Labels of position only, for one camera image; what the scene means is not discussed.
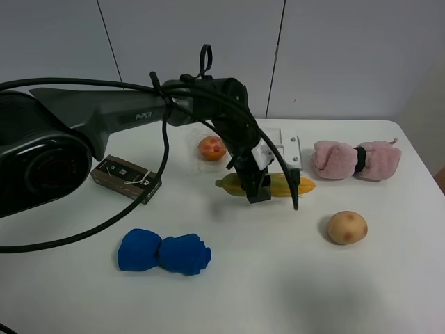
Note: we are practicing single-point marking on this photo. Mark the toy corn cob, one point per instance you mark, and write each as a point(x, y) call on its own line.
point(278, 185)

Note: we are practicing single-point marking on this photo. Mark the dark brown small box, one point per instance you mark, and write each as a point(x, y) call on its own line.
point(125, 178)

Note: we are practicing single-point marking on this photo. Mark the pink rolled towel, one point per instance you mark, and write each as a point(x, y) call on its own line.
point(374, 161)

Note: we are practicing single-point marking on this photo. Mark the blue rolled towel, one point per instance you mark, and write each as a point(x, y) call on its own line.
point(142, 250)

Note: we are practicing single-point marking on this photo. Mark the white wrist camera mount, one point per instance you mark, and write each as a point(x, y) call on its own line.
point(287, 143)

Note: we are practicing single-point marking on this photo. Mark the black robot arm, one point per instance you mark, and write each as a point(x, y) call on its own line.
point(52, 129)

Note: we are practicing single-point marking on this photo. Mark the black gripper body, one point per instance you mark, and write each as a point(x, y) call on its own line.
point(251, 166)

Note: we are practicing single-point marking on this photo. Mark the toy muffin in wrapper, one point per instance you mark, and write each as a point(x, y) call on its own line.
point(207, 152)

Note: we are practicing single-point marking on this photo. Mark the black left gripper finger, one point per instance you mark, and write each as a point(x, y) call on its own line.
point(257, 188)

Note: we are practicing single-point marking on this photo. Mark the toy potato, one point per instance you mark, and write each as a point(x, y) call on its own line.
point(347, 227)

